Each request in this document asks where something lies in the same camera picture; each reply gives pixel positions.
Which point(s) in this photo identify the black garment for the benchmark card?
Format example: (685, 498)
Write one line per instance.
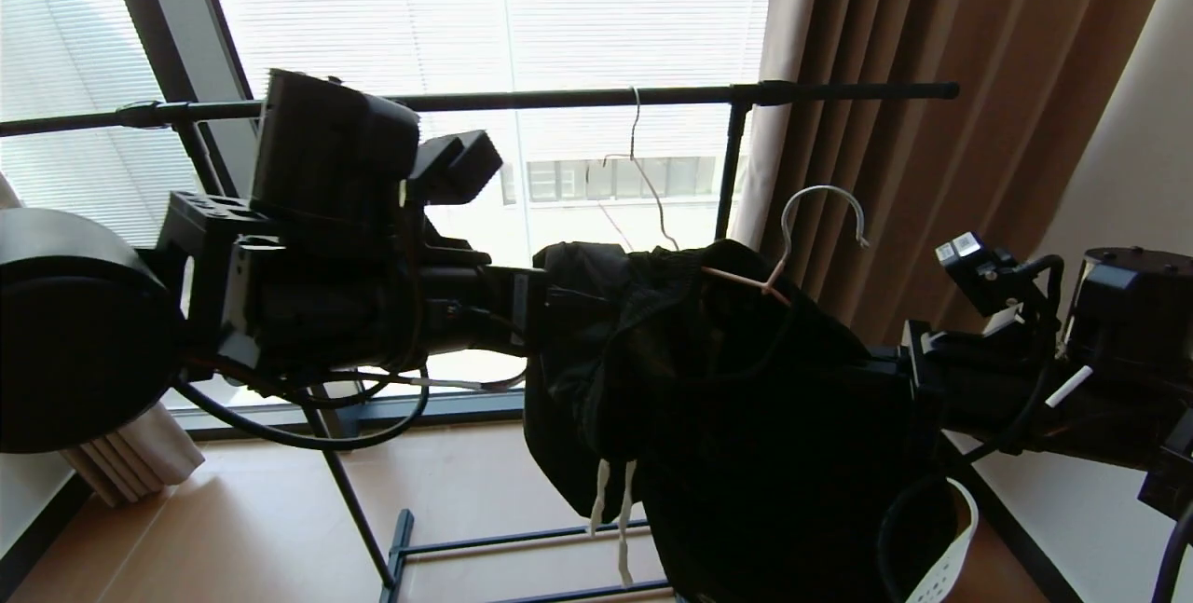
(764, 417)

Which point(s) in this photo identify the black clothes rack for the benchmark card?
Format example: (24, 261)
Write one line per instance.
(606, 98)

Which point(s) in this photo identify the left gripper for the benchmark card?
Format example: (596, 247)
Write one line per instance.
(485, 305)

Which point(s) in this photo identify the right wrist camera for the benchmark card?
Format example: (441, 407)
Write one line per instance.
(988, 277)

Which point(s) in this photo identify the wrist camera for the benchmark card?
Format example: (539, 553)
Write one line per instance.
(457, 165)
(988, 277)

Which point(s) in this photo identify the pink clothes hanger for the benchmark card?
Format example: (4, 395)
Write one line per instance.
(788, 212)
(635, 123)

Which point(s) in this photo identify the window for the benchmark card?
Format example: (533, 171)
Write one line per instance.
(606, 16)

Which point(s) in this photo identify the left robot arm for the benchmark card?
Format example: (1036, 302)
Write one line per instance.
(308, 239)

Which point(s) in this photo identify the white laundry basket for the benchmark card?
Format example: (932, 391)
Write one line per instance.
(960, 538)

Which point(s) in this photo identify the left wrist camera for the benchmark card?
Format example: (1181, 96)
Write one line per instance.
(457, 165)

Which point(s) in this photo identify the brown curtain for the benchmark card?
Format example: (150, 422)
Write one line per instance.
(932, 72)
(140, 463)

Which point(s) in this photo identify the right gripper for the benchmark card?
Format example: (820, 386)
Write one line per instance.
(969, 379)

